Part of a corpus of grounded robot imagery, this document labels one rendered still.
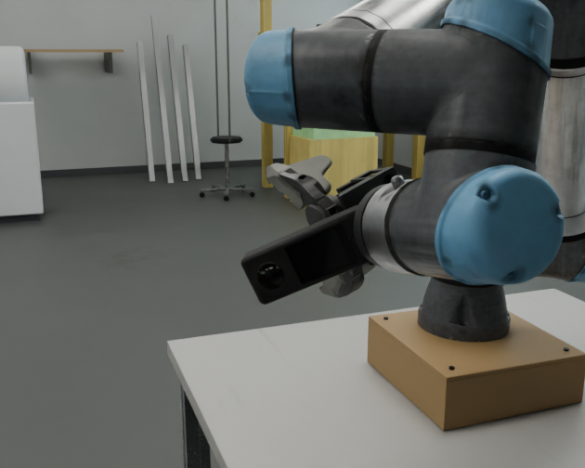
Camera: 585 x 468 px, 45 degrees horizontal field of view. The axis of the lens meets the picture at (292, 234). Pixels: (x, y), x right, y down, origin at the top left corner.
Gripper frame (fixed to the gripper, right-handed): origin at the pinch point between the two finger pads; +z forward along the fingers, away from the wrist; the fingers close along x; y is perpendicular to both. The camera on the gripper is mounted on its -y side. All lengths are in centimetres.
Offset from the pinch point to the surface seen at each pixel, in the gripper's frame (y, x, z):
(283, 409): -4.0, -28.7, 29.5
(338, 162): 235, -59, 512
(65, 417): -48, -61, 217
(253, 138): 262, -15, 782
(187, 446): -18, -37, 59
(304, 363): 5, -29, 43
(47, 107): 53, 121, 776
